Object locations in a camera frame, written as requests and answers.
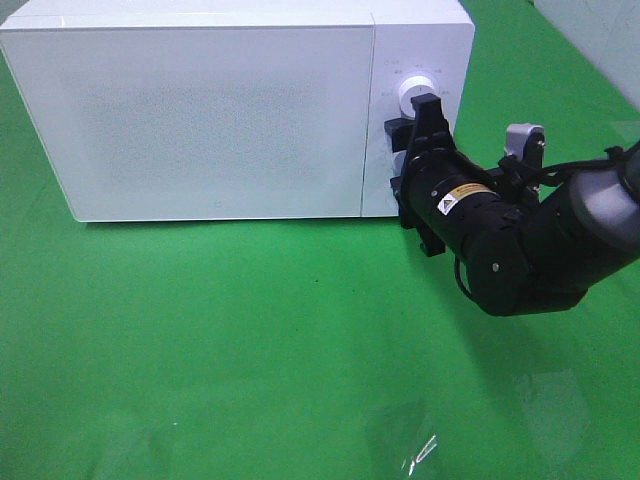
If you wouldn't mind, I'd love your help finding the white microwave knob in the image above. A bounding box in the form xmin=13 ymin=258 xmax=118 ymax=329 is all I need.
xmin=392 ymin=150 xmax=406 ymax=177
xmin=398 ymin=74 xmax=437 ymax=119

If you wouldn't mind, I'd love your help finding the green table mat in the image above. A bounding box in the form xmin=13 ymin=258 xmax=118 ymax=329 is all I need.
xmin=1 ymin=69 xmax=639 ymax=479

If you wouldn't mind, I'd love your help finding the white microwave door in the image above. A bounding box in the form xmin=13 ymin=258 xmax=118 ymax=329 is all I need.
xmin=1 ymin=27 xmax=373 ymax=222

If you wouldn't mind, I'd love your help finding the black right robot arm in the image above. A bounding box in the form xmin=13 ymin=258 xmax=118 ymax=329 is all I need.
xmin=384 ymin=94 xmax=639 ymax=316

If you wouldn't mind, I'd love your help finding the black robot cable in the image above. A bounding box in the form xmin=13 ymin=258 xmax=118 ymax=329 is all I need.
xmin=497 ymin=144 xmax=636 ymax=201

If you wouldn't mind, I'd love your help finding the white microwave oven body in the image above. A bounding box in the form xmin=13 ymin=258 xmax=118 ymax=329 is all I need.
xmin=1 ymin=1 xmax=475 ymax=217

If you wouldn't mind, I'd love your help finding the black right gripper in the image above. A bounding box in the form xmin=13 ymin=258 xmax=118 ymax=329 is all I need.
xmin=384 ymin=93 xmax=520 ymax=258

